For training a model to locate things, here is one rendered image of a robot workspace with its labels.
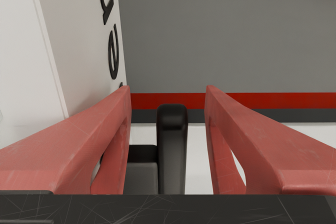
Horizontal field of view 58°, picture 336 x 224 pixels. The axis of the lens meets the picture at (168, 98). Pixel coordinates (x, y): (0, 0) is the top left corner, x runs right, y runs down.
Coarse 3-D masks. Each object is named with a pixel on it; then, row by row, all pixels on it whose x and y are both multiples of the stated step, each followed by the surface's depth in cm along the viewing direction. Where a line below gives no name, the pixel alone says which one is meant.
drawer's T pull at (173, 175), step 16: (160, 112) 11; (176, 112) 11; (160, 128) 11; (176, 128) 11; (144, 144) 13; (160, 144) 12; (176, 144) 11; (128, 160) 12; (144, 160) 12; (160, 160) 12; (176, 160) 12; (128, 176) 13; (144, 176) 13; (160, 176) 13; (176, 176) 13; (128, 192) 13; (144, 192) 13; (160, 192) 13; (176, 192) 13
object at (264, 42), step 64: (128, 0) 66; (192, 0) 66; (256, 0) 66; (320, 0) 66; (128, 64) 44; (192, 64) 44; (256, 64) 44; (320, 64) 44; (192, 128) 31; (320, 128) 31; (192, 192) 38
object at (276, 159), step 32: (224, 96) 11; (224, 128) 9; (256, 128) 7; (288, 128) 7; (224, 160) 11; (256, 160) 6; (288, 160) 6; (320, 160) 6; (224, 192) 10; (256, 192) 6; (288, 192) 5; (320, 192) 5
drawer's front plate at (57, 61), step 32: (0, 0) 7; (32, 0) 7; (64, 0) 8; (96, 0) 12; (0, 32) 7; (32, 32) 7; (64, 32) 8; (96, 32) 12; (0, 64) 8; (32, 64) 8; (64, 64) 8; (96, 64) 12; (0, 96) 8; (32, 96) 8; (64, 96) 8; (96, 96) 12; (32, 128) 9
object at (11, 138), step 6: (0, 102) 20; (0, 108) 20; (6, 114) 20; (6, 120) 21; (0, 126) 21; (6, 126) 21; (0, 132) 21; (6, 132) 21; (12, 132) 21; (0, 138) 22; (6, 138) 22; (12, 138) 22; (0, 144) 22; (6, 144) 22
